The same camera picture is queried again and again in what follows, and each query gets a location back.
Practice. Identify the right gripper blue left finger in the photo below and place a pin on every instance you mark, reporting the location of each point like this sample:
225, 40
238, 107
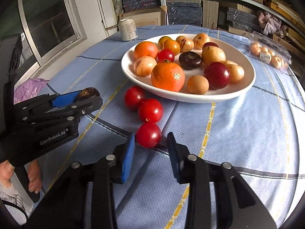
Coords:
127, 157

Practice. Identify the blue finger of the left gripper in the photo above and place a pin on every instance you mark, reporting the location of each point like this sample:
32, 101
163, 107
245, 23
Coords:
65, 99

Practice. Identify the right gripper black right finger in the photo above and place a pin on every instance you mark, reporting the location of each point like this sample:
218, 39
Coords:
178, 156

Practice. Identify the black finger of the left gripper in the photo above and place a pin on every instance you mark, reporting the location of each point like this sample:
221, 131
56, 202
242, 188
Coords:
79, 108

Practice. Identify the dark purple tomato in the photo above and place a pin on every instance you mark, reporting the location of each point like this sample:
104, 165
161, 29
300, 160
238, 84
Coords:
87, 93
190, 60

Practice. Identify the small brown round fruit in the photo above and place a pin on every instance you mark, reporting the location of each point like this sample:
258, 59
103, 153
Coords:
198, 85

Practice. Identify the large orange tangerine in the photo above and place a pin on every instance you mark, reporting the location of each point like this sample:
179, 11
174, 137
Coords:
168, 76

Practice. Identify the yellow green round fruit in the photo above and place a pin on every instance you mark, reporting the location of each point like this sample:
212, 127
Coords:
162, 40

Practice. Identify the yellow peach back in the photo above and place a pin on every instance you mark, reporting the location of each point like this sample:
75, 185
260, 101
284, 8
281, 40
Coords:
212, 54

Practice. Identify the yellow peach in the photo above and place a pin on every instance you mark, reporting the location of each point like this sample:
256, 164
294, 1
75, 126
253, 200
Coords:
212, 54
200, 39
236, 71

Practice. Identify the small striped peach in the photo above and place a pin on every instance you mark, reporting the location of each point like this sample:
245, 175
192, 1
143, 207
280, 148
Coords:
186, 44

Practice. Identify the large dark red plum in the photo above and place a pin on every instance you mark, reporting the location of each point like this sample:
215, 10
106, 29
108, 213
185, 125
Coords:
207, 44

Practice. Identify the person's left hand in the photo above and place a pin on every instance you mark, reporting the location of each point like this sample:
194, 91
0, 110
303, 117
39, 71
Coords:
35, 183

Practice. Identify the red cherry tomato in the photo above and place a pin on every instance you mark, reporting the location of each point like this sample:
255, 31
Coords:
148, 135
166, 55
134, 96
150, 110

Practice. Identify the purple plastic bag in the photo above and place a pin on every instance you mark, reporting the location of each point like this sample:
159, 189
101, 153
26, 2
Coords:
29, 89

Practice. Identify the silver drink can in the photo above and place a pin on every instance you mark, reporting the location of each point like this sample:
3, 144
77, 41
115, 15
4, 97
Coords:
127, 28

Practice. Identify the cardboard box beige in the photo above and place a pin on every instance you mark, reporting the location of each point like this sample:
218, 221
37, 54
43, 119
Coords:
157, 16

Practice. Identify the clear plastic fruit box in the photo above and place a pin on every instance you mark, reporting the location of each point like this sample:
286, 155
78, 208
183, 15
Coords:
269, 52

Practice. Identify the pink plastic bag on shelf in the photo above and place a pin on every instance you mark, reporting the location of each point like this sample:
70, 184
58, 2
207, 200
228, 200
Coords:
270, 24

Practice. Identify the window with white frame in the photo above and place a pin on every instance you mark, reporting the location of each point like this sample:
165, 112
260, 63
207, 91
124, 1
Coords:
48, 28

